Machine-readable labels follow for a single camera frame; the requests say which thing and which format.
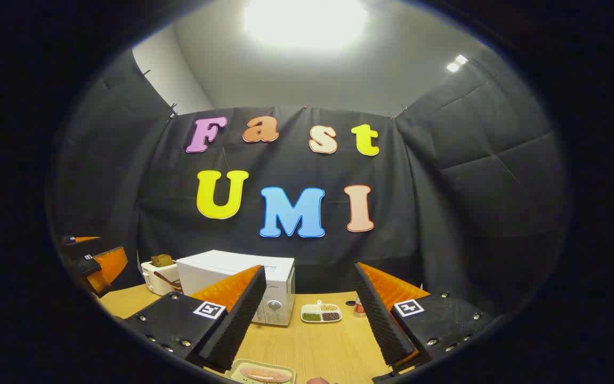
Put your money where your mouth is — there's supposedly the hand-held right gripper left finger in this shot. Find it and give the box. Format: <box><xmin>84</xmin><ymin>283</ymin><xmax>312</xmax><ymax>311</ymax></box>
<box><xmin>124</xmin><ymin>264</ymin><xmax>268</xmax><ymax>372</ymax></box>

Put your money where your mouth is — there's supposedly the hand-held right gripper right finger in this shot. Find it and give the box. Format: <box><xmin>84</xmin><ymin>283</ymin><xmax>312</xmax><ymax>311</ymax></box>
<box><xmin>352</xmin><ymin>261</ymin><xmax>495</xmax><ymax>374</ymax></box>

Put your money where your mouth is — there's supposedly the oblong orange bread roll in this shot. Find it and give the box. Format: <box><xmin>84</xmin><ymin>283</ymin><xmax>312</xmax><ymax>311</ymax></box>
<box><xmin>240</xmin><ymin>366</ymin><xmax>292</xmax><ymax>383</ymax></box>

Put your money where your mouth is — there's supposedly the white microwave oven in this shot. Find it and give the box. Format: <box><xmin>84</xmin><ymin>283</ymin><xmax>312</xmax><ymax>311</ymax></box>
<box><xmin>176</xmin><ymin>250</ymin><xmax>296</xmax><ymax>327</ymax></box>

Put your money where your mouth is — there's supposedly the white toaster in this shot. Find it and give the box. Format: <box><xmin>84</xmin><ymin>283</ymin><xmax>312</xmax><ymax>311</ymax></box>
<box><xmin>141</xmin><ymin>255</ymin><xmax>182</xmax><ymax>295</ymax></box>

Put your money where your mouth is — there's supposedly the pale green rectangular plate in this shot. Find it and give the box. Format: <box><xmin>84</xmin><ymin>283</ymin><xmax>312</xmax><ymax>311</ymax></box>
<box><xmin>231</xmin><ymin>359</ymin><xmax>296</xmax><ymax>384</ymax></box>

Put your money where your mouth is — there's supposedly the white divided dish of beans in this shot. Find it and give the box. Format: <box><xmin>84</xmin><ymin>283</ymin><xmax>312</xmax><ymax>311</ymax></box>
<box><xmin>301</xmin><ymin>300</ymin><xmax>343</xmax><ymax>324</ymax></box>

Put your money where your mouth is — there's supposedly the black backdrop cloth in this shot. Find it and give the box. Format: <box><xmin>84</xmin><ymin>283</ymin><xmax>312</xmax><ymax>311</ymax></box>
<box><xmin>51</xmin><ymin>48</ymin><xmax>571</xmax><ymax>321</ymax></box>

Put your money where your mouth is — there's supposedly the large ceiling light panel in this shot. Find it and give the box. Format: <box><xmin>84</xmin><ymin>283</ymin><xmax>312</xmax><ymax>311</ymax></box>
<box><xmin>243</xmin><ymin>0</ymin><xmax>369</xmax><ymax>51</ymax></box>

